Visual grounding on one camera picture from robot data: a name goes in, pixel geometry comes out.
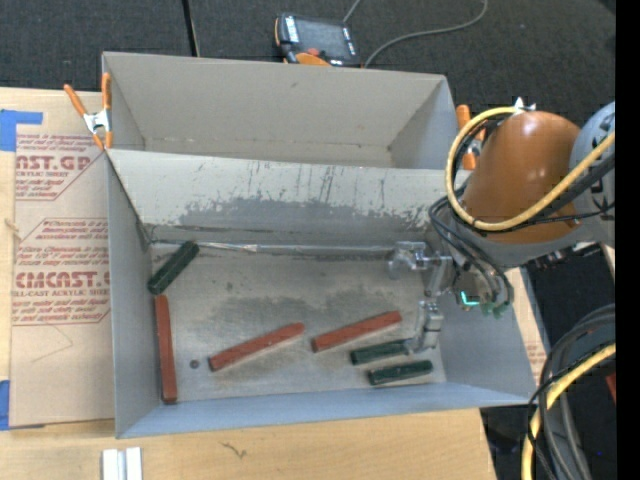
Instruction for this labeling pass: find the grey metal bin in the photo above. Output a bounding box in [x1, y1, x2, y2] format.
[101, 51, 539, 440]

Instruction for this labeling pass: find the red-brown flat block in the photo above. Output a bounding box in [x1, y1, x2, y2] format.
[207, 322, 307, 373]
[153, 294, 180, 406]
[310, 310, 404, 354]

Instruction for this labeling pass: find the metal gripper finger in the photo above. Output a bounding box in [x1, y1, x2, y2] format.
[387, 240, 442, 280]
[405, 299, 445, 354]

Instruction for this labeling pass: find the brown cardboard board red print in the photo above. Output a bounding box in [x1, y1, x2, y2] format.
[0, 86, 551, 432]

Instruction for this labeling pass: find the dark green flat block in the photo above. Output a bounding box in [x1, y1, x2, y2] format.
[146, 240, 201, 296]
[349, 340, 412, 367]
[367, 359, 435, 387]

